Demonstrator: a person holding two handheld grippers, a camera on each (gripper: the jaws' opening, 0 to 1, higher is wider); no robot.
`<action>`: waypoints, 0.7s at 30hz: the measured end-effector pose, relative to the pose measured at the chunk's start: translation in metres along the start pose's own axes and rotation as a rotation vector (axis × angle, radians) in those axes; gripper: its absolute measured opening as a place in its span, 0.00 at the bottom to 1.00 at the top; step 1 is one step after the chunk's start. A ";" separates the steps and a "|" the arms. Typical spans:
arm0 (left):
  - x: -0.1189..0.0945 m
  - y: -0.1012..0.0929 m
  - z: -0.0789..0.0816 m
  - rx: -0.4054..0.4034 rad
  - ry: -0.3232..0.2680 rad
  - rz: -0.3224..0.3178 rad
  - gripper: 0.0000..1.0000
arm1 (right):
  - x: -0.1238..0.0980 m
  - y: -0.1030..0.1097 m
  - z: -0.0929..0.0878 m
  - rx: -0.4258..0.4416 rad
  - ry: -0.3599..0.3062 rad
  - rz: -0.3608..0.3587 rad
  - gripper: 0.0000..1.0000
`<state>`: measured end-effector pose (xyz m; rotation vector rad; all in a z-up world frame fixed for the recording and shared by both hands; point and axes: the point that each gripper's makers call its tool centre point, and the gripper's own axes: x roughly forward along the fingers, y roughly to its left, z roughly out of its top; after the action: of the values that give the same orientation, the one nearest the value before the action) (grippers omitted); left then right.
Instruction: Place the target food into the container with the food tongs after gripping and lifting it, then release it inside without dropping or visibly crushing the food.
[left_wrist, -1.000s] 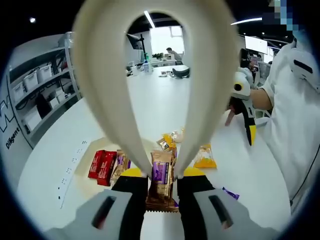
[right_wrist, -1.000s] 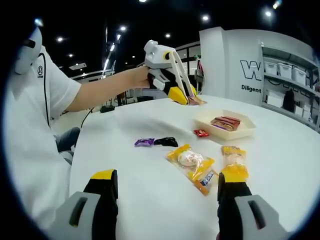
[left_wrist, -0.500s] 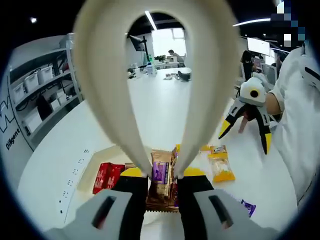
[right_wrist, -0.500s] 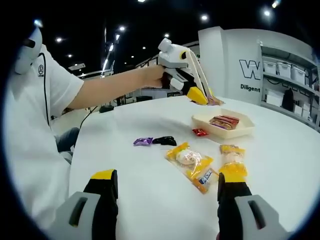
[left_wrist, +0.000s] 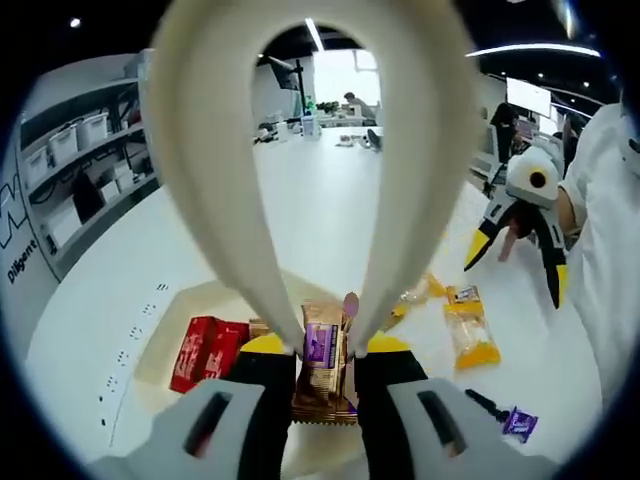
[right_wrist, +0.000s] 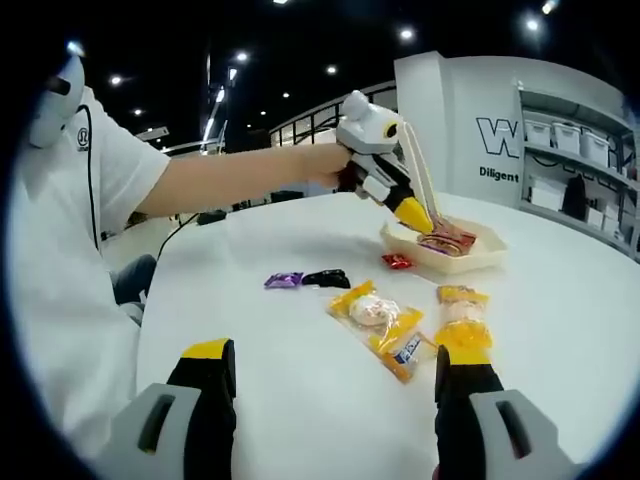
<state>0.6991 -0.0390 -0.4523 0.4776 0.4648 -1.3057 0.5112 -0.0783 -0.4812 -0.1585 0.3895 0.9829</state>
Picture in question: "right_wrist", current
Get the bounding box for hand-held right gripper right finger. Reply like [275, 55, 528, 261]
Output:
[433, 343, 585, 480]

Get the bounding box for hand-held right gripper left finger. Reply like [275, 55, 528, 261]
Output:
[106, 337, 238, 480]

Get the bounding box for white food tongs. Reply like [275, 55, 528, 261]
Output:
[399, 119, 444, 234]

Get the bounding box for brown purple food packet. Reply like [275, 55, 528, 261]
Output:
[417, 234, 461, 256]

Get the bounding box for small red food packet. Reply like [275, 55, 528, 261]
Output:
[381, 252, 414, 271]

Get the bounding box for cream hexagonal container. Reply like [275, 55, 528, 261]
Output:
[379, 215, 509, 275]

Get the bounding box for yellow food packet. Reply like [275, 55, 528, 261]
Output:
[432, 284, 494, 366]
[325, 279, 436, 385]

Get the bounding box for black food packet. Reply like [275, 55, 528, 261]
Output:
[301, 268, 352, 290]

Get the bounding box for person's left hand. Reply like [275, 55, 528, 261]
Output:
[298, 142, 352, 193]

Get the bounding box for round ceiling spotlights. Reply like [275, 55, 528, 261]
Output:
[67, 0, 559, 119]

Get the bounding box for white cardboard box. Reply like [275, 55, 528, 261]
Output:
[528, 178, 565, 211]

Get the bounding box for grey metal shelving rack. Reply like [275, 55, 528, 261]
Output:
[514, 79, 640, 256]

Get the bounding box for person's blue jeans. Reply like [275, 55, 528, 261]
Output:
[107, 253, 159, 326]

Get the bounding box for black backpack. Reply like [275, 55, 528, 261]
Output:
[562, 174, 587, 221]

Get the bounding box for shelved white storage bins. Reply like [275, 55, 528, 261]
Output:
[522, 119, 614, 159]

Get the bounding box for white chest-worn device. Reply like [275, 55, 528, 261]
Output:
[27, 53, 86, 150]

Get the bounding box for black device cable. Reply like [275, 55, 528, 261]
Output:
[74, 103, 102, 251]

